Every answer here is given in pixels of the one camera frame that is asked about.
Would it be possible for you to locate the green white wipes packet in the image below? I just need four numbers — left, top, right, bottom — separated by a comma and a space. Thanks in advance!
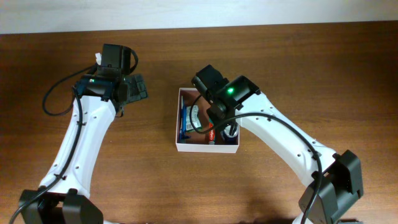
185, 105, 202, 132

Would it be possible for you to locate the Colgate toothpaste tube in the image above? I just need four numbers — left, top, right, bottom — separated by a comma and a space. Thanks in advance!
208, 119, 216, 145

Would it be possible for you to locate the blue white toothbrush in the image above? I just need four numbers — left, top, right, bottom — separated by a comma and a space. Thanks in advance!
179, 95, 185, 141

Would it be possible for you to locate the blue disposable razor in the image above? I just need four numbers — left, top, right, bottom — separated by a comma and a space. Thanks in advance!
179, 104, 190, 144

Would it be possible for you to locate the blue mouthwash bottle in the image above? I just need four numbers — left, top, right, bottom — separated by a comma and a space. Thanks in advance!
220, 123, 239, 145

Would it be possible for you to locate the clear purple sanitizer bottle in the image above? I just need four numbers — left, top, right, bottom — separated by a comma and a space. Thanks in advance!
223, 123, 239, 138

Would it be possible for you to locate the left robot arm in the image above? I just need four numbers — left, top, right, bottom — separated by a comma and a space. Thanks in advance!
9, 44, 148, 223

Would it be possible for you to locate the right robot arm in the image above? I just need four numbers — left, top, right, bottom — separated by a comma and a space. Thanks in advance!
192, 65, 364, 224

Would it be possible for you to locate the white cardboard box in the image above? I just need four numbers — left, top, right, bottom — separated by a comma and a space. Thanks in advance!
175, 88, 240, 154

